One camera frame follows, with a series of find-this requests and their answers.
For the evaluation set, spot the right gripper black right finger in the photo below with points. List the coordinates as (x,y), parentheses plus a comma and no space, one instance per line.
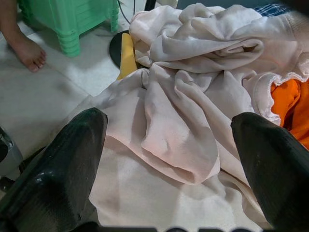
(277,169)

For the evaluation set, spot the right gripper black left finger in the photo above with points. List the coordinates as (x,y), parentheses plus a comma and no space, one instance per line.
(53,181)

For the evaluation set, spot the cream white garment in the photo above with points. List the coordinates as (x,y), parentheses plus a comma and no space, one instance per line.
(181,108)

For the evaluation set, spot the grey left robot leg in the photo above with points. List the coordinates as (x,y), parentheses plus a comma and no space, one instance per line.
(9,149)

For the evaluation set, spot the orange garment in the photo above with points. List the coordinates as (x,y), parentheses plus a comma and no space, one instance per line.
(289,101)

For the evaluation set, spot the person's bare leg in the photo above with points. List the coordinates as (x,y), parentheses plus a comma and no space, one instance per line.
(26,50)

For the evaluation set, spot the black standing fan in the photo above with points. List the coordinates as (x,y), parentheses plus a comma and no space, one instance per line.
(116,50)

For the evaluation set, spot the yellow garment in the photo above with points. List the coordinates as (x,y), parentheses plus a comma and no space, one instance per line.
(126,55)

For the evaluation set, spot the blue plaid garment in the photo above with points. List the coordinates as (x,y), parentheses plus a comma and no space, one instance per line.
(270,9)

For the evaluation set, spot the green plastic stool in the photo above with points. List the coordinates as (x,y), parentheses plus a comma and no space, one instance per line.
(72,19)

